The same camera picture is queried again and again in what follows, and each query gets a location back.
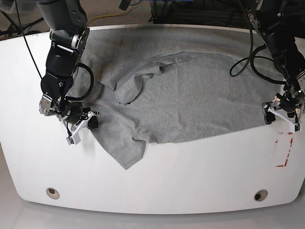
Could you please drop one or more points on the table grommet hole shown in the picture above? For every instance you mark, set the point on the table grommet hole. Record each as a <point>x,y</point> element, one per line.
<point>52,193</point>
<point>261,195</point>

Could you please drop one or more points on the black white gripper body image-right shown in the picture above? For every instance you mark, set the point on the black white gripper body image-right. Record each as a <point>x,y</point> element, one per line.
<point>289,106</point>

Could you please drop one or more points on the left table grommet hole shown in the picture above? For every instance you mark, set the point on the left table grommet hole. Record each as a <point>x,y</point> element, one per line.
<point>52,193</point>

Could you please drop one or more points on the right table grommet hole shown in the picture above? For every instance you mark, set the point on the right table grommet hole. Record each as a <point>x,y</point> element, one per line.
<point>261,195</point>

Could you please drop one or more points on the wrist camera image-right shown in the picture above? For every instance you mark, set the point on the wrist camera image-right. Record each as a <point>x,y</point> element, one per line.
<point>297,127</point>

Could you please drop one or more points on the grey T-shirt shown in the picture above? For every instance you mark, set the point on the grey T-shirt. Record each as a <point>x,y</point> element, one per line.
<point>170,85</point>

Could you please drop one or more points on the black white gripper body image-left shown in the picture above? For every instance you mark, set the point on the black white gripper body image-left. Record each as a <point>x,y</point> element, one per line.
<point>73,114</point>

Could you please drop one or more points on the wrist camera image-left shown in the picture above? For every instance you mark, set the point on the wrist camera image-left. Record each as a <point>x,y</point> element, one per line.
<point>73,140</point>

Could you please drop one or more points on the black arm cable image-left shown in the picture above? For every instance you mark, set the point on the black arm cable image-left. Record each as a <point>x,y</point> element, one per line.
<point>82,84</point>

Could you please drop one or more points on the red tape marking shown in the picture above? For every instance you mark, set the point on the red tape marking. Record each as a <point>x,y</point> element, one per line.
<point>282,148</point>

